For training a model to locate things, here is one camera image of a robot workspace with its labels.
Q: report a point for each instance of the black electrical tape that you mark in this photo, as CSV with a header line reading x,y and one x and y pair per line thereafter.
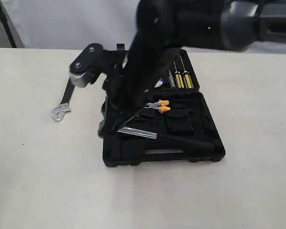
x,y
159,83

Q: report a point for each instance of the clear test pen screwdriver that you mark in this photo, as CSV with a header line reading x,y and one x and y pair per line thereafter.
x,y
171,79

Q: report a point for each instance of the orange handled pliers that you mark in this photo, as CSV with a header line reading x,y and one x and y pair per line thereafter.
x,y
161,106

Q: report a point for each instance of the claw hammer black handle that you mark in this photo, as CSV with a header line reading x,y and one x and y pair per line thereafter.
x,y
199,145

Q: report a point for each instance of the yellow black screwdriver left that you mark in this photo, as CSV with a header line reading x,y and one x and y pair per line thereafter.
x,y
178,77

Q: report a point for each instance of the yellow black screwdriver right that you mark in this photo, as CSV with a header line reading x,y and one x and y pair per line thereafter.
x,y
186,75

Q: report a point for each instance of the black metal stand pole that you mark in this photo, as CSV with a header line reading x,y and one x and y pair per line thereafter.
x,y
4,22

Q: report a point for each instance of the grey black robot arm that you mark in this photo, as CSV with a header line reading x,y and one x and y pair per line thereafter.
x,y
164,27

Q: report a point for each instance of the adjustable wrench black handle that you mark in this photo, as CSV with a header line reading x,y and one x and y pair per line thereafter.
x,y
63,107

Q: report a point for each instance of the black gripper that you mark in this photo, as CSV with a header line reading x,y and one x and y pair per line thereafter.
x,y
128,86

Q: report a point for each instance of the black plastic tool case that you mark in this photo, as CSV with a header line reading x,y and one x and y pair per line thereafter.
x,y
189,117

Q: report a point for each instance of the yellow black screwdriver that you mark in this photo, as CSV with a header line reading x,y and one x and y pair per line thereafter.
x,y
186,75
178,77

